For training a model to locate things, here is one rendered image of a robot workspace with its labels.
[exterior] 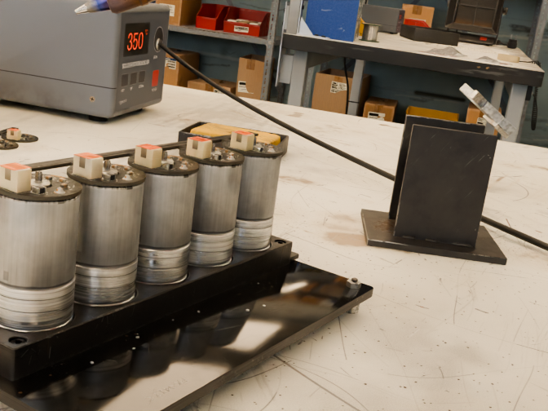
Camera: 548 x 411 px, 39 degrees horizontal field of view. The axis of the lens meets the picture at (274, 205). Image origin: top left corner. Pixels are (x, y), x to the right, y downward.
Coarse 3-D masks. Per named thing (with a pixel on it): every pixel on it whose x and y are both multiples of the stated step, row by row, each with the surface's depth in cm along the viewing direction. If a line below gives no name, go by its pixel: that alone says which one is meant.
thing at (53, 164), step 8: (216, 136) 33; (224, 136) 33; (160, 144) 30; (168, 144) 30; (176, 144) 30; (184, 144) 31; (104, 152) 28; (112, 152) 28; (120, 152) 28; (128, 152) 28; (56, 160) 26; (64, 160) 26; (72, 160) 26; (104, 160) 27; (32, 168) 24; (40, 168) 25; (48, 168) 25
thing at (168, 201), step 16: (160, 176) 26; (176, 176) 27; (192, 176) 27; (144, 192) 27; (160, 192) 27; (176, 192) 27; (192, 192) 27; (144, 208) 27; (160, 208) 27; (176, 208) 27; (192, 208) 28; (144, 224) 27; (160, 224) 27; (176, 224) 27; (144, 240) 27; (160, 240) 27; (176, 240) 27; (144, 256) 27; (160, 256) 27; (176, 256) 28; (144, 272) 27; (160, 272) 27; (176, 272) 28
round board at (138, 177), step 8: (72, 168) 25; (120, 168) 26; (128, 168) 26; (72, 176) 24; (80, 176) 24; (104, 176) 24; (112, 176) 24; (120, 176) 25; (136, 176) 25; (144, 176) 25; (96, 184) 24; (104, 184) 24; (112, 184) 24; (120, 184) 24; (128, 184) 24; (136, 184) 25
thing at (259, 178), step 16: (256, 144) 32; (256, 160) 31; (272, 160) 31; (256, 176) 31; (272, 176) 32; (240, 192) 31; (256, 192) 31; (272, 192) 32; (240, 208) 32; (256, 208) 32; (272, 208) 32; (240, 224) 32; (256, 224) 32; (240, 240) 32; (256, 240) 32
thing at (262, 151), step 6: (228, 144) 32; (264, 144) 33; (270, 144) 33; (234, 150) 31; (240, 150) 31; (252, 150) 31; (258, 150) 31; (264, 150) 32; (276, 150) 32; (282, 150) 32; (258, 156) 31; (264, 156) 31; (270, 156) 31; (276, 156) 31
